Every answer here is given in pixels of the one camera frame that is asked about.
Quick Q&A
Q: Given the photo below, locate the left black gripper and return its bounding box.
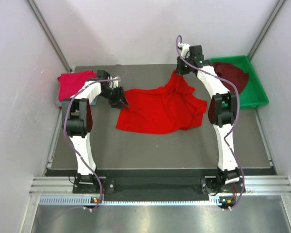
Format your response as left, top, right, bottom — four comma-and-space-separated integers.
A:
98, 85, 129, 110

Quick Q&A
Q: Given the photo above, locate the bright red t-shirt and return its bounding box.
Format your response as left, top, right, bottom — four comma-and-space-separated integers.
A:
116, 71, 208, 134

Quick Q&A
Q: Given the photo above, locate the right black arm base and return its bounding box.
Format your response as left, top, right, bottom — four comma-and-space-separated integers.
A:
200, 176, 245, 196

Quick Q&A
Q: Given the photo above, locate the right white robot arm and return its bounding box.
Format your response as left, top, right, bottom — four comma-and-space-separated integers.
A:
176, 42, 241, 193

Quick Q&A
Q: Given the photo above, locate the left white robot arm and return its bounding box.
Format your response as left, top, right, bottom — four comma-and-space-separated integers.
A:
62, 70, 129, 193

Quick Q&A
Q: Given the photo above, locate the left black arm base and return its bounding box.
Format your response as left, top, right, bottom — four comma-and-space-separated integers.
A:
72, 176, 115, 194

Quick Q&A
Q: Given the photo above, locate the dark red t-shirt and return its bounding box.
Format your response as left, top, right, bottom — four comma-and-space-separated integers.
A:
213, 62, 249, 94

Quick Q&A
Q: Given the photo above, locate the folded pink t-shirt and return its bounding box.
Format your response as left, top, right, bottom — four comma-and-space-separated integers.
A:
57, 70, 97, 102

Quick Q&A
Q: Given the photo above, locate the folded grey-blue t-shirt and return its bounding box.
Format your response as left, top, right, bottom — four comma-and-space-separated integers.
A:
55, 96, 98, 107

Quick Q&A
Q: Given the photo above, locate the green plastic bin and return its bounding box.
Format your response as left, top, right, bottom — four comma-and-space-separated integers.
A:
210, 55, 269, 109

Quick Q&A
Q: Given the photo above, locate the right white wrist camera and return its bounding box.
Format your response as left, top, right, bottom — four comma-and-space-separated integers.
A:
178, 43, 190, 58

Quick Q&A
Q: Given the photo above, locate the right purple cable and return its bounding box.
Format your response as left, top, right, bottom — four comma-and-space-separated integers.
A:
176, 35, 245, 211

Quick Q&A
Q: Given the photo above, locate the purple cable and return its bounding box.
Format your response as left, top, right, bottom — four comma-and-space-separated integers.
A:
176, 35, 245, 211
62, 63, 129, 212

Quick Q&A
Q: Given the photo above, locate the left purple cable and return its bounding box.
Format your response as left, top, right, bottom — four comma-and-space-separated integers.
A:
62, 63, 129, 212

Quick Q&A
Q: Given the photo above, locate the right corner aluminium post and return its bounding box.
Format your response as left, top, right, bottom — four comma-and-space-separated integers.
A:
247, 0, 287, 61

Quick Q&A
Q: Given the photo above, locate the corner aluminium post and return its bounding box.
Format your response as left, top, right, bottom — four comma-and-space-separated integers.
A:
25, 0, 72, 72
247, 0, 287, 61

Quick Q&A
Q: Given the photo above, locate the left corner aluminium post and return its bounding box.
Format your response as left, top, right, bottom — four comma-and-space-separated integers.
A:
25, 0, 72, 72

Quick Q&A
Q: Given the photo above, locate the slotted cable duct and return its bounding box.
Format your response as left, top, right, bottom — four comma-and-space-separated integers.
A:
39, 196, 232, 206

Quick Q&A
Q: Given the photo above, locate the aluminium frame rail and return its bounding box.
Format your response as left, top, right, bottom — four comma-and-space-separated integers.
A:
30, 175, 291, 196

